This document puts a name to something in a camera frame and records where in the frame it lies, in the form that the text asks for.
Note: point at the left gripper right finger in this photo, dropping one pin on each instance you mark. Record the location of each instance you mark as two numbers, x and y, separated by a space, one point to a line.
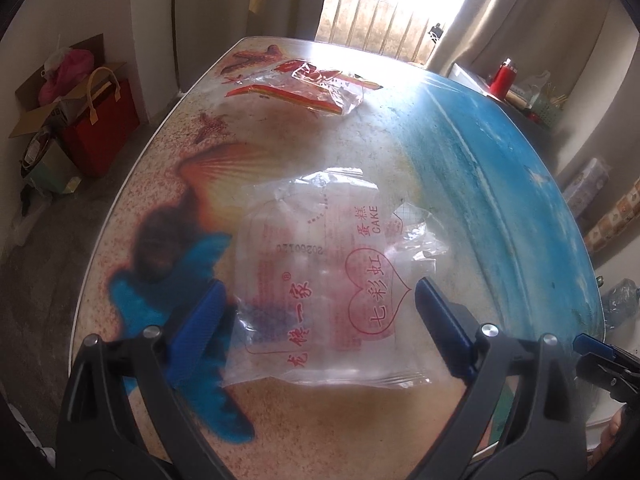
519 416

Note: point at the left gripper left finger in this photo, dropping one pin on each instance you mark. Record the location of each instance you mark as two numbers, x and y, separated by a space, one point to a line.
98 437

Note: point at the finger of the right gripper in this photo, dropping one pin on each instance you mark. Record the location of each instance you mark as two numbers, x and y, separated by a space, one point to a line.
584 344
622 384

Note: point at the clear cake wrapper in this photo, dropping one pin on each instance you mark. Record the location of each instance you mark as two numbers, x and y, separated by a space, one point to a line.
325 268

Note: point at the right hand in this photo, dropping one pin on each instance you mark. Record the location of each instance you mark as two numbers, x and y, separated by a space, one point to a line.
609 436

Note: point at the clear plastic water bottle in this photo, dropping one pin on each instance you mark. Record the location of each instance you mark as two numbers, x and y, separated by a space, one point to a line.
620 304

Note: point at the patterned roll package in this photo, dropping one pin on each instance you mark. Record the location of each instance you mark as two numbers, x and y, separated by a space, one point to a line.
615 221

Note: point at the white printed box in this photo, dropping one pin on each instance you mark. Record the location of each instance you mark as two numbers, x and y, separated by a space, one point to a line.
586 185

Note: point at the grey side cabinet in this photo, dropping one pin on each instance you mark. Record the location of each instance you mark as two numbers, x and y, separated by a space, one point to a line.
537 135

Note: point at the green utensil basket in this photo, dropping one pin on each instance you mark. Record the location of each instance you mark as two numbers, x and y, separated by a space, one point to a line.
547 108

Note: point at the red thermos bottle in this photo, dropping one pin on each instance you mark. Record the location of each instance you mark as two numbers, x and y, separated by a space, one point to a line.
503 80

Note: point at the red gift bag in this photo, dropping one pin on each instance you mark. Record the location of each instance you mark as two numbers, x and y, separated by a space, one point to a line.
97 135

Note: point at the curtain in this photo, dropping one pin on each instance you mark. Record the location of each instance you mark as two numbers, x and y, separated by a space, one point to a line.
555 36

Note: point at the cardboard box with pink bag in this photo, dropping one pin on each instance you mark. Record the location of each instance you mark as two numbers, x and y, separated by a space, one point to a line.
58 96

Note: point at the red clear snack wrapper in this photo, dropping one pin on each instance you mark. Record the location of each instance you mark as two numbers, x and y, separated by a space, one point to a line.
299 82

